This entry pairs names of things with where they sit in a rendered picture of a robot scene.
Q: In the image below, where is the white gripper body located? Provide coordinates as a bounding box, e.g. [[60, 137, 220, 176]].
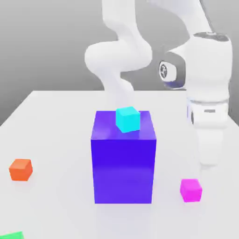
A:
[[194, 128, 224, 167]]

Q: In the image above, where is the small magenta cube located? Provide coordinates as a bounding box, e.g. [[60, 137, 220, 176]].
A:
[[179, 178, 203, 203]]

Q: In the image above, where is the small cyan cube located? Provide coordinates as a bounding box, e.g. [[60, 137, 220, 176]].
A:
[[115, 106, 141, 134]]

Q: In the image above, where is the small orange cube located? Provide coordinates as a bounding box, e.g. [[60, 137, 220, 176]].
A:
[[8, 159, 34, 182]]

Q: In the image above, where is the small green cube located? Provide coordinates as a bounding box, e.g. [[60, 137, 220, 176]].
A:
[[0, 231, 25, 239]]

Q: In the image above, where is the large purple box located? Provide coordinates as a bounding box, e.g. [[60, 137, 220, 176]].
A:
[[91, 110, 157, 204]]

